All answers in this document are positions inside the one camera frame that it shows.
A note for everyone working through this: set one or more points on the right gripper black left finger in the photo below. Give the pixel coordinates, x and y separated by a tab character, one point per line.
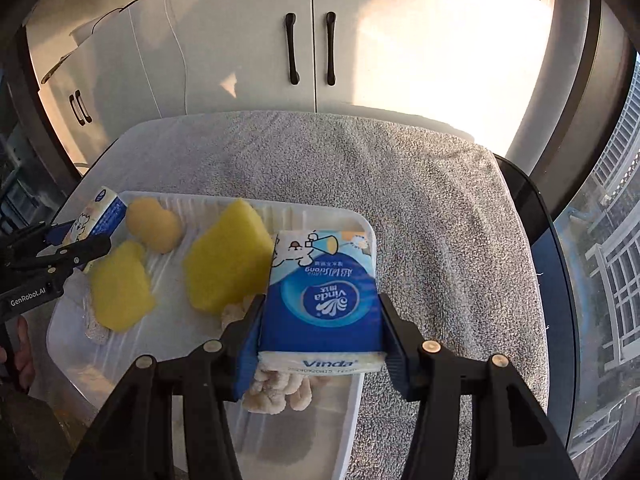
131	436

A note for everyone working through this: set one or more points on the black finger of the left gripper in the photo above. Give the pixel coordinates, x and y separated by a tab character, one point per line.
27	252

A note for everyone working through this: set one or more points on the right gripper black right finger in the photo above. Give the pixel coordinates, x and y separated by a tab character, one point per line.
512	438

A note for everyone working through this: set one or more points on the blue Vinda tissue pack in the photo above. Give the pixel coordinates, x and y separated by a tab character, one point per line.
322	315

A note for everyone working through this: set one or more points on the person's left hand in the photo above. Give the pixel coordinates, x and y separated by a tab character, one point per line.
21	358

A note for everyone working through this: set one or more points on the yellow sponge piece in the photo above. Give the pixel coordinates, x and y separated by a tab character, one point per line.
121	290

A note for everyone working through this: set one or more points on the beige knotted plush toy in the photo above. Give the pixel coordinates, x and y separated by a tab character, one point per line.
271	392

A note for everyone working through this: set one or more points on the white plastic tray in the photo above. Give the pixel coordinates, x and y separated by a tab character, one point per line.
312	444

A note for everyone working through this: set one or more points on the grey towel table cover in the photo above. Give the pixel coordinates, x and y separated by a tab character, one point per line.
452	252

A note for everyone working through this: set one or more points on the yellow rectangular sponge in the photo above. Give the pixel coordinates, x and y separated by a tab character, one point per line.
230	261

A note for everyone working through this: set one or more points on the white cabinet with black handles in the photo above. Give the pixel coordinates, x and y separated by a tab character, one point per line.
467	67

